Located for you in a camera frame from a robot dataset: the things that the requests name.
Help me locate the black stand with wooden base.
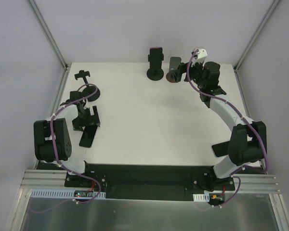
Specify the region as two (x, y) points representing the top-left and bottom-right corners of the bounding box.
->
(166, 57), (182, 83)

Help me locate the black phone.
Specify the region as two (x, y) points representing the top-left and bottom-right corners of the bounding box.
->
(79, 125), (98, 148)

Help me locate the black round-base clamp stand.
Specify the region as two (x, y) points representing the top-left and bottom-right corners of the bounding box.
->
(146, 53), (164, 81)

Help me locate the tall black clamp stand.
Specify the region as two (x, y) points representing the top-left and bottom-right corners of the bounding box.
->
(74, 70), (101, 102)

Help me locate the purple phone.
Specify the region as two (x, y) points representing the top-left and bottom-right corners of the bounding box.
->
(148, 47), (164, 70)

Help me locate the white-edged phone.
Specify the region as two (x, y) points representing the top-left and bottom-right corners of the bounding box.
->
(211, 141), (229, 157)

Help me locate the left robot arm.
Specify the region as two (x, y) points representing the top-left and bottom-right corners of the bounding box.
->
(33, 87), (101, 187)

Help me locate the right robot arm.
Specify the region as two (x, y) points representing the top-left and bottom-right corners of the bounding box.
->
(166, 61), (267, 192)

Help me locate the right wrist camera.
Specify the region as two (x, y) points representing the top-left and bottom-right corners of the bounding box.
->
(192, 47), (208, 64)

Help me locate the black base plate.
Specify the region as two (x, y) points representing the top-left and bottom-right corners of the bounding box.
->
(36, 161), (236, 200)

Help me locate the left white cable duct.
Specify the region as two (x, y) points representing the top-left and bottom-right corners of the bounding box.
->
(31, 189), (106, 200)

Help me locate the white cable duct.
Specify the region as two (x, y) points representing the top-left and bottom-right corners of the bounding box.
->
(31, 189), (106, 200)
(193, 192), (224, 202)

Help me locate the right white cable duct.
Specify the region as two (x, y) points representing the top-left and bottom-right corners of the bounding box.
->
(193, 192), (224, 202)

